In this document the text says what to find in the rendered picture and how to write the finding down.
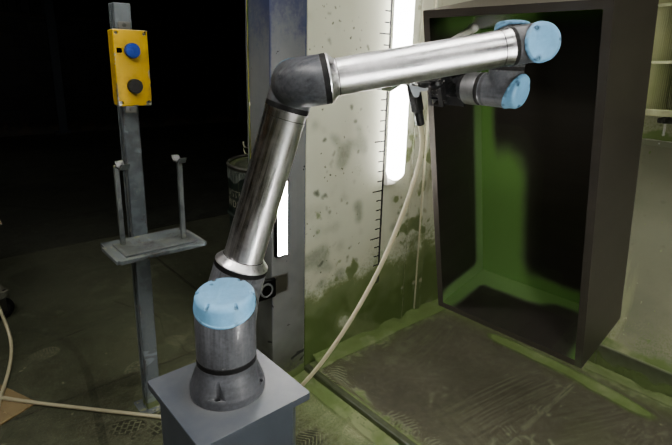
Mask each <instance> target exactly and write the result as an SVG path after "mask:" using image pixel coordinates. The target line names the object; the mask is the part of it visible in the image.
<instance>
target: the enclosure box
mask: <svg viewBox="0 0 672 445"><path fill-rule="evenodd" d="M658 4H659V0H471V1H466V2H462V3H457V4H452V5H447V6H443V7H438V8H433V9H429V10H424V11H423V21H424V40H425V42H431V41H436V40H442V39H448V38H451V37H453V36H455V35H456V34H458V33H460V32H461V31H463V30H465V29H466V28H468V26H469V25H470V21H471V16H480V15H499V14H519V13H533V14H532V15H531V17H530V18H528V19H527V20H525V21H529V22H530V23H534V22H537V21H548V22H551V23H553V24H554V25H556V26H557V28H558V29H559V31H560V34H561V46H560V49H559V51H558V53H557V54H556V55H555V56H554V57H553V58H552V59H551V60H549V61H546V62H544V63H535V62H534V63H528V64H525V70H524V74H526V75H527V76H528V77H529V78H530V91H529V94H528V97H527V99H526V101H525V102H524V104H523V105H522V106H520V107H519V108H516V109H512V108H507V109H503V108H500V107H491V106H482V105H470V104H466V106H464V107H463V106H454V105H446V106H444V107H438V106H429V102H428V116H429V135H430V154H431V174H432V193H433V212H434V231H435V250H436V269H437V288H438V305H439V306H442V307H444V308H446V309H448V310H451V311H453V312H455V313H457V314H460V315H462V316H464V317H466V318H469V319H471V320H473V321H475V322H478V323H480V324H482V325H484V326H487V327H489V328H491V329H493V330H495V331H498V332H500V333H502V334H504V335H507V336H509V337H511V338H513V339H516V340H518V341H520V342H522V343H525V344H527V345H529V346H531V347H534V348H536V349H538V350H540V351H543V352H545V353H547V354H549V355H552V356H554V357H556V358H558V359H561V360H563V361H565V362H567V363H570V364H572V365H574V366H576V367H579V368H581V369H582V367H583V366H584V365H585V363H586V362H587V361H588V359H589V358H590V357H591V356H592V354H593V353H594V352H595V350H596V349H597V348H598V346H599V345H600V344H601V343H602V341H603V340H604V339H605V337H606V336H607V335H608V333H609V332H610V331H611V330H612V328H613V327H614V326H615V324H616V323H617V322H618V320H619V319H620V317H621V308H622V300H623V292H624V284H625V275H626V267H627V259H628V251H629V243H630V234H631V226H632V218H633V210H634V201H635V193H636V185H637V177H638V168H639V160H640V152H641V144H642V135H643V127H644V119H645V111H646V102H647V94H648V86H649V78H650V70H651V61H652V53H653V45H654V37H655V28H656V20H657V12H658Z"/></svg>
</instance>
